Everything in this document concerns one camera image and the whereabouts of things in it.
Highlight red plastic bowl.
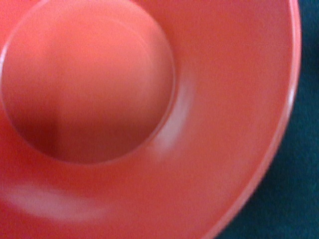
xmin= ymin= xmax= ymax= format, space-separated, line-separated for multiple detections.
xmin=0 ymin=0 xmax=301 ymax=239

